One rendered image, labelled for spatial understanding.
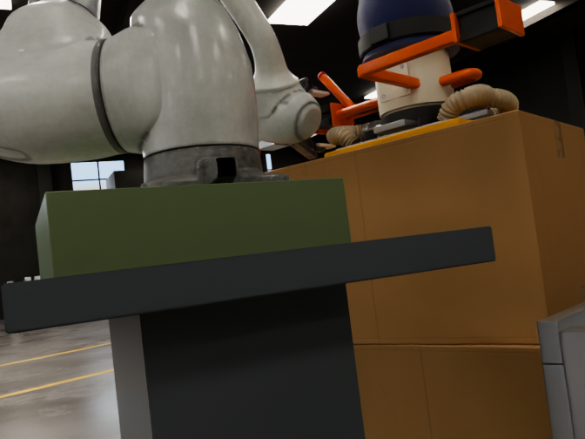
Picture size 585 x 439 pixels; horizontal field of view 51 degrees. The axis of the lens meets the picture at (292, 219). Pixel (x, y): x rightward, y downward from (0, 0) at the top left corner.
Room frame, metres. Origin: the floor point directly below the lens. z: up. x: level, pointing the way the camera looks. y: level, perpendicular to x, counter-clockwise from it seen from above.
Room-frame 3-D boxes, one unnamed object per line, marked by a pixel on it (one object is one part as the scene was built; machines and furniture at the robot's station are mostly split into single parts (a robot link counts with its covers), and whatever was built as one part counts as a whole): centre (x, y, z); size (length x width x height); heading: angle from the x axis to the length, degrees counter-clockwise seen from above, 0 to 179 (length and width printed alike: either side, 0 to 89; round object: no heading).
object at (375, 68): (1.41, -0.08, 1.08); 0.93 x 0.30 x 0.04; 47
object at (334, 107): (1.54, -0.13, 1.07); 0.10 x 0.08 x 0.06; 137
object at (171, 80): (0.81, 0.12, 1.00); 0.18 x 0.16 x 0.22; 86
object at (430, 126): (1.30, -0.25, 0.97); 0.34 x 0.10 x 0.05; 47
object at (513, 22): (0.97, -0.35, 1.08); 0.09 x 0.08 x 0.05; 137
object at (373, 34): (1.36, -0.31, 1.19); 0.23 x 0.23 x 0.04
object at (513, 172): (1.37, -0.30, 0.74); 0.60 x 0.40 x 0.40; 50
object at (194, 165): (0.79, 0.10, 0.86); 0.22 x 0.18 x 0.06; 20
